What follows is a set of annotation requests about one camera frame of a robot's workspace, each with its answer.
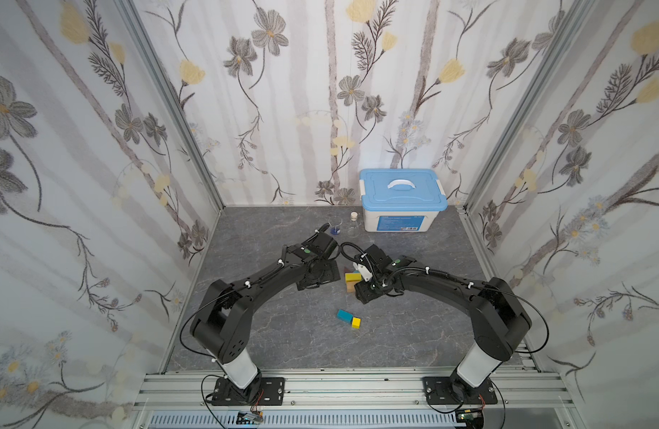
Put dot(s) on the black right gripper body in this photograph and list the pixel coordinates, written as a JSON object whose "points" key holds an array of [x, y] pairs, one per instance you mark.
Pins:
{"points": [[368, 290]]}

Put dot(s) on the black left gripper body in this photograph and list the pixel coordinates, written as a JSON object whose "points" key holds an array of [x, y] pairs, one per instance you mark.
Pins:
{"points": [[325, 274]]}

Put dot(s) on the yellow rectangular block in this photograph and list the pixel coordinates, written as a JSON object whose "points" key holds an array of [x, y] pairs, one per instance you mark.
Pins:
{"points": [[353, 277]]}

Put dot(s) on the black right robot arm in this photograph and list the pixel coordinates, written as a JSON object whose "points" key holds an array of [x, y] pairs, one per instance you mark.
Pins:
{"points": [[498, 317]]}

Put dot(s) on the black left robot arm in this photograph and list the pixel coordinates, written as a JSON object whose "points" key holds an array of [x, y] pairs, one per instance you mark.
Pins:
{"points": [[223, 323]]}

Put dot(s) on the teal rectangular block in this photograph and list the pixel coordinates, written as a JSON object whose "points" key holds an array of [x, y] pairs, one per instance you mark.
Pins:
{"points": [[345, 316]]}

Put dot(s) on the blue lidded storage box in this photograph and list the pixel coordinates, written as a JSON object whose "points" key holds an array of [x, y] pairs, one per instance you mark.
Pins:
{"points": [[401, 200]]}

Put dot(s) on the small circuit board left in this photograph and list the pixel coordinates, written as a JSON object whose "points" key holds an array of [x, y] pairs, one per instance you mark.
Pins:
{"points": [[249, 418]]}

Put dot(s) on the small circuit board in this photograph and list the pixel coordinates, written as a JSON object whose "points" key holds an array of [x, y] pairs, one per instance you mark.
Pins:
{"points": [[470, 419], [249, 418]]}

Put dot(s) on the small circuit board right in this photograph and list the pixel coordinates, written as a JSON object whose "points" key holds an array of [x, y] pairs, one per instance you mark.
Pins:
{"points": [[470, 419]]}

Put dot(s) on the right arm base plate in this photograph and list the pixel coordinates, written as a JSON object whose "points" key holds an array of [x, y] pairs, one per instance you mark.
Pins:
{"points": [[447, 390]]}

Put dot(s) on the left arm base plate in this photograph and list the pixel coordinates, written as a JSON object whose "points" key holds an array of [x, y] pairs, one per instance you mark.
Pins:
{"points": [[264, 391]]}

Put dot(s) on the aluminium front rail frame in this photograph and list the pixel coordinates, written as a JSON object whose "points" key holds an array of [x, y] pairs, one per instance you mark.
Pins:
{"points": [[529, 398]]}

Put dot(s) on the white perforated cable tray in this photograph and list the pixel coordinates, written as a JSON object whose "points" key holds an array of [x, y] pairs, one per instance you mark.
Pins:
{"points": [[305, 419]]}

